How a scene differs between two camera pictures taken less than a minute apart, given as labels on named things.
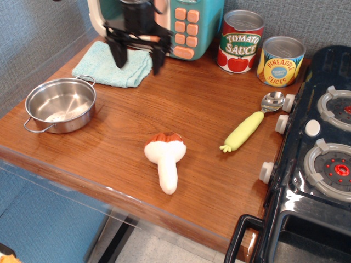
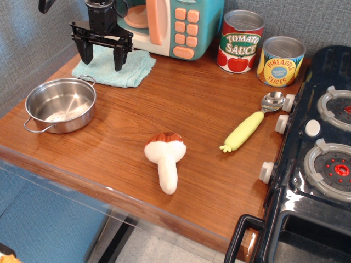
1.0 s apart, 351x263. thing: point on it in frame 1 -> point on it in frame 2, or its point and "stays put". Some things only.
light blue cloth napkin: x=98 y=63 stays put
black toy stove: x=309 y=220 stays put
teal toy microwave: x=197 y=27 stays put
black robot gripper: x=139 y=18 -> x=102 y=28
